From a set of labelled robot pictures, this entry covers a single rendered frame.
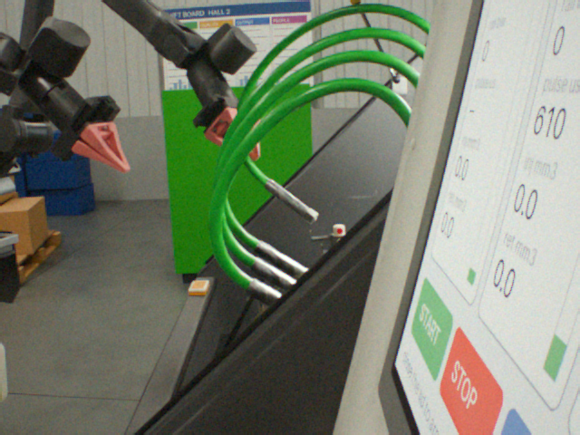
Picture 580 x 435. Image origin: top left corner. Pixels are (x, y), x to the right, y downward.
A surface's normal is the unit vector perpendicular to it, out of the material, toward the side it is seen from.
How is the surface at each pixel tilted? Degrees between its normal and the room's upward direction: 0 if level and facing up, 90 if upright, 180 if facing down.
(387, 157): 90
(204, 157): 90
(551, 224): 76
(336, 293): 90
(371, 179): 90
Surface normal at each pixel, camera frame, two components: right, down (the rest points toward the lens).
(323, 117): -0.10, 0.22
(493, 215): -0.98, -0.19
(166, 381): -0.04, -0.98
